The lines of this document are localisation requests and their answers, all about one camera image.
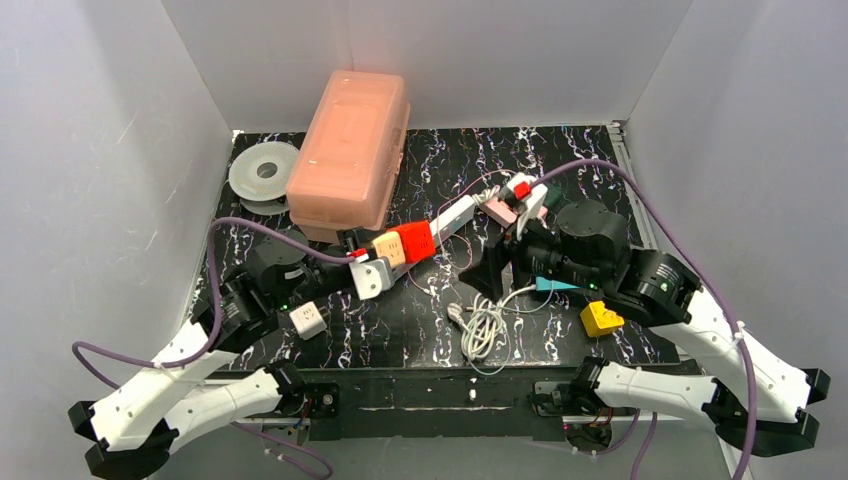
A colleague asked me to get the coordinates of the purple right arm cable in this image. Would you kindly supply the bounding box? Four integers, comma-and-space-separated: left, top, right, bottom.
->
529, 158, 760, 480

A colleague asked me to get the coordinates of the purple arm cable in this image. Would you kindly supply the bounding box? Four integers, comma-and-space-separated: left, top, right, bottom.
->
71, 216, 369, 480
529, 158, 760, 480

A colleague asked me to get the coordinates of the aluminium frame rail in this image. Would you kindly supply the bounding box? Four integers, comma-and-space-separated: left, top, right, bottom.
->
606, 121, 764, 479

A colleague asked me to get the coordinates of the white coiled cable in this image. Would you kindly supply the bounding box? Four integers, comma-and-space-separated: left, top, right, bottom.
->
458, 284, 538, 364

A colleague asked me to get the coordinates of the yellow cube socket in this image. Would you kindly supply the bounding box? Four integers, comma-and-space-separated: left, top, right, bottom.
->
580, 301, 625, 338

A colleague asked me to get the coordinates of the teal power strip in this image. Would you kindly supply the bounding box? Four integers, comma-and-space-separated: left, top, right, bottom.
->
534, 277, 578, 292

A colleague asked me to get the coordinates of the pink plastic storage box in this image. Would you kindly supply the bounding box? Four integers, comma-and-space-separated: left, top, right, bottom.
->
286, 70, 410, 244

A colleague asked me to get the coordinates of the tan cube socket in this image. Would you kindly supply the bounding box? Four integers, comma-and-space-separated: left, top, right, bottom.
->
371, 231, 406, 269

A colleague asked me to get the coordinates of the white cube socket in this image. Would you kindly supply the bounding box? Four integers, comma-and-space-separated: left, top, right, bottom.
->
289, 301, 327, 340

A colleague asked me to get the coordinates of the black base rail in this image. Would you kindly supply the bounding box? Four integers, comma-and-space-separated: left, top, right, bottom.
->
302, 366, 609, 442

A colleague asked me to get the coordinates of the red cube socket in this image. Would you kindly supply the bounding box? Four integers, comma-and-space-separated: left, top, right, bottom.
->
393, 221, 436, 264

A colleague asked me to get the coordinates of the dark green cube socket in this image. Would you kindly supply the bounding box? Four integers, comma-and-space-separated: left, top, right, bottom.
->
543, 186, 563, 210

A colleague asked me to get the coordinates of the white power strip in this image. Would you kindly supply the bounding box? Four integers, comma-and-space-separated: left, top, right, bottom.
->
430, 195, 477, 247

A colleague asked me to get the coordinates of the grey filament spool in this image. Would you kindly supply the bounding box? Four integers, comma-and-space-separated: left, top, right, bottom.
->
228, 141, 299, 216

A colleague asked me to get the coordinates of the thin pink cable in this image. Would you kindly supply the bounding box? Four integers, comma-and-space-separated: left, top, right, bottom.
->
405, 168, 518, 297

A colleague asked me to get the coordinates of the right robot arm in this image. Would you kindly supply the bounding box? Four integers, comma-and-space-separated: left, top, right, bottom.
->
459, 200, 830, 457

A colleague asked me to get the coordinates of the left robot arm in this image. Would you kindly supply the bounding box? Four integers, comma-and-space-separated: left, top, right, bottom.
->
68, 241, 311, 479

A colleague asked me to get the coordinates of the white three pin plug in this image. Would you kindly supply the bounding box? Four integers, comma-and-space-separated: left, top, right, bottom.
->
446, 303, 465, 325

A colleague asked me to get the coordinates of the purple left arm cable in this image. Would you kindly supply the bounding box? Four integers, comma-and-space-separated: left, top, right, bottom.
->
71, 216, 369, 480

